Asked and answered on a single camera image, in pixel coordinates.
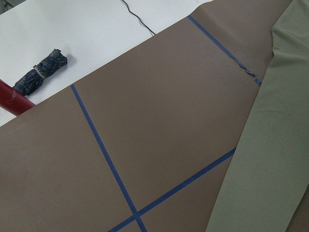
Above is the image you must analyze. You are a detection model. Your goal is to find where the olive green long-sleeve shirt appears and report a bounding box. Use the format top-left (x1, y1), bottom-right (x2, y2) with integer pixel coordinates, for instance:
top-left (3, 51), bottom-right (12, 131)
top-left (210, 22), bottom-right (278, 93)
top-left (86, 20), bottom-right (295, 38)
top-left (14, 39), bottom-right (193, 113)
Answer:
top-left (206, 0), bottom-right (309, 232)

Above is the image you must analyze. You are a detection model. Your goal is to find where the folded dark plaid umbrella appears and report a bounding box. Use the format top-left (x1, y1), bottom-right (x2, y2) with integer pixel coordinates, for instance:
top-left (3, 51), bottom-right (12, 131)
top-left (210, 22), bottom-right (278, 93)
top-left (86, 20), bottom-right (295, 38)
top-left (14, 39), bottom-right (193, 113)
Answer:
top-left (13, 49), bottom-right (68, 96)

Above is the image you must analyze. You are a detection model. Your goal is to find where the red cylindrical tube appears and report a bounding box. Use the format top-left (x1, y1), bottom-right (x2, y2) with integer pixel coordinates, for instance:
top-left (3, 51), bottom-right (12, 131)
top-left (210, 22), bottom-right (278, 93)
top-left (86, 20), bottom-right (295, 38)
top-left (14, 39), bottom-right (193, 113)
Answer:
top-left (0, 80), bottom-right (36, 116)

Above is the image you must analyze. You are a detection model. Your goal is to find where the thin black cable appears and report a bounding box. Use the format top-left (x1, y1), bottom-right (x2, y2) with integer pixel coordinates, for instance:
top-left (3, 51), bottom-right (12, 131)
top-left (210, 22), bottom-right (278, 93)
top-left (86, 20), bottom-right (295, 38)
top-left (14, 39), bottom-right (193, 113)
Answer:
top-left (121, 0), bottom-right (155, 36)

